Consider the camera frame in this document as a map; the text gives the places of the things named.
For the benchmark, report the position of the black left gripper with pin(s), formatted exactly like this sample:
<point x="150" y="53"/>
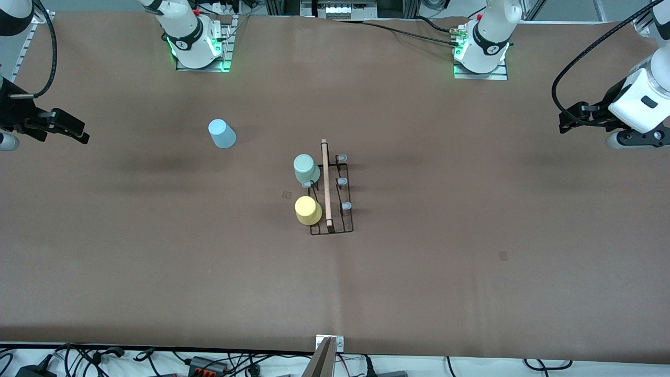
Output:
<point x="603" y="109"/>

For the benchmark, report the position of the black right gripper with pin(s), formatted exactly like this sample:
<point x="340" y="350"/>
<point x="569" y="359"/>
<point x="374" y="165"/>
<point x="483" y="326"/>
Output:
<point x="11" y="108"/>

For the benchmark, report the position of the pale green plastic cup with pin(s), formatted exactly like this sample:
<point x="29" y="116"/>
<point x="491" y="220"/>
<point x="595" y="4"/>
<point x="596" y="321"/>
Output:
<point x="306" y="168"/>

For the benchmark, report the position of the yellow plastic cup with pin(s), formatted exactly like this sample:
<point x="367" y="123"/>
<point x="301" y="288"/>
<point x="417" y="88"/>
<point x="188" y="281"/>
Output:
<point x="308" y="210"/>

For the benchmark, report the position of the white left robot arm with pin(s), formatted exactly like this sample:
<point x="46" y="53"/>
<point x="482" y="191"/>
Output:
<point x="646" y="97"/>

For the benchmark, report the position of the light blue plastic cup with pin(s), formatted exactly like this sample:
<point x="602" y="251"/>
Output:
<point x="222" y="134"/>

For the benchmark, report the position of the aluminium corner profile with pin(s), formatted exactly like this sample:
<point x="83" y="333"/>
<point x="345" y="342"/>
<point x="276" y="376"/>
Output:
<point x="641" y="23"/>

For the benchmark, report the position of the black power adapter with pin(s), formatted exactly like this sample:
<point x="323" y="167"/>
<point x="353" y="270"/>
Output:
<point x="34" y="370"/>

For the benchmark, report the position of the grey electrical module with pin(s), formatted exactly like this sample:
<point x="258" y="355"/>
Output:
<point x="340" y="8"/>

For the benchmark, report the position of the brown table cover sheet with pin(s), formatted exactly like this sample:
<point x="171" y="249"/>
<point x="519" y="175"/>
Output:
<point x="366" y="288"/>

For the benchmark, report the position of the grey connector box orange levers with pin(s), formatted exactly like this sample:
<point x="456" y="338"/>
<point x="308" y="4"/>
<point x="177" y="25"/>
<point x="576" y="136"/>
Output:
<point x="208" y="365"/>

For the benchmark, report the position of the perforated aluminium rail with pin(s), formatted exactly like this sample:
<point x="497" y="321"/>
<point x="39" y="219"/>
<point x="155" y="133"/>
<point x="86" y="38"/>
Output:
<point x="23" y="52"/>

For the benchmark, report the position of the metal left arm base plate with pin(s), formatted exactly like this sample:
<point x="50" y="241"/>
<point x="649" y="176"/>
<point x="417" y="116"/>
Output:
<point x="500" y="76"/>

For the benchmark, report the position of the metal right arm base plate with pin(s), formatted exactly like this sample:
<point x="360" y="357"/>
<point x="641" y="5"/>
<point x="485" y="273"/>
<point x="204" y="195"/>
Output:
<point x="226" y="50"/>

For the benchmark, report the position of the small metal edge bracket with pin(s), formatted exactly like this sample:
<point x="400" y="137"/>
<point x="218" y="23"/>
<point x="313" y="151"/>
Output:
<point x="337" y="343"/>

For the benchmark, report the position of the brown slanted post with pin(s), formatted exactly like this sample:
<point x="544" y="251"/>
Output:
<point x="320" y="361"/>

